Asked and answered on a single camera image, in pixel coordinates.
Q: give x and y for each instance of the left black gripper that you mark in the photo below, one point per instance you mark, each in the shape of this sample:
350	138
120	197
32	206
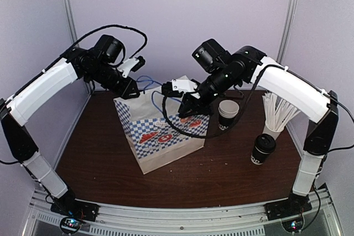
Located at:
125	92

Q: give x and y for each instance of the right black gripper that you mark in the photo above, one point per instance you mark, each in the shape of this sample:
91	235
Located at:
192	103

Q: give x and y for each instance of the stack of paper coffee cups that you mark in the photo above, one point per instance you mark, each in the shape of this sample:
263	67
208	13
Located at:
227	110

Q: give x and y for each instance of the blue checkered paper bag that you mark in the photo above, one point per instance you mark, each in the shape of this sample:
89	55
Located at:
153	142

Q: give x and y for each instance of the single black paper coffee cup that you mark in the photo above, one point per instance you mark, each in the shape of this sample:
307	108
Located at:
258	157

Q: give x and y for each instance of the black plastic cup lid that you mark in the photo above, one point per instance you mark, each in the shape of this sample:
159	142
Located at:
265	143

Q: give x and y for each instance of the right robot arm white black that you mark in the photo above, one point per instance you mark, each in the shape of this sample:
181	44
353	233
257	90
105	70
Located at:
251	65

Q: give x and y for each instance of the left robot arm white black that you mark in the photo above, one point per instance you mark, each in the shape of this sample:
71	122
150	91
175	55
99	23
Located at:
95	64

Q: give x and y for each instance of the bundle of wrapped white straws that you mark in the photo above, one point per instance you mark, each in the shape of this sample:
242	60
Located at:
278	112

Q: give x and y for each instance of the white cup holding straws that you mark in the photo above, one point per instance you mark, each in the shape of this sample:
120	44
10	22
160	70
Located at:
274	133

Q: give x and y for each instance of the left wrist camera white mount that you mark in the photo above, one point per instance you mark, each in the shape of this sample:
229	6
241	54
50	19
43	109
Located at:
131	65

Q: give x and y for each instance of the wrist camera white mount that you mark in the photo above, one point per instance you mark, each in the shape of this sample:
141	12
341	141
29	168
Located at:
179	87
131	65

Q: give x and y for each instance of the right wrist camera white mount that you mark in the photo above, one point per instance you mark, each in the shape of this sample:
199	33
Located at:
179	87

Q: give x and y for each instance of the left aluminium frame post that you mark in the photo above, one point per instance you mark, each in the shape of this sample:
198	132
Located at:
70	20

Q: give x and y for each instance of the aluminium frame post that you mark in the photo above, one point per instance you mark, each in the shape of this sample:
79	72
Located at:
289	19
70	20

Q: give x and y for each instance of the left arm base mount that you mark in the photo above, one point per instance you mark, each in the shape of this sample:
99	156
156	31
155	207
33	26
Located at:
83	211

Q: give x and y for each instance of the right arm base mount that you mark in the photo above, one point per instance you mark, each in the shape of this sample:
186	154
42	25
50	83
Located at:
285	208

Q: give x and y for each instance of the aluminium front rail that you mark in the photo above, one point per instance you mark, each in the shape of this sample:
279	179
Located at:
247	219

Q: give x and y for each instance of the right aluminium frame post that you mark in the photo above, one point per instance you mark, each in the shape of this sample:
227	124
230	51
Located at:
289	19

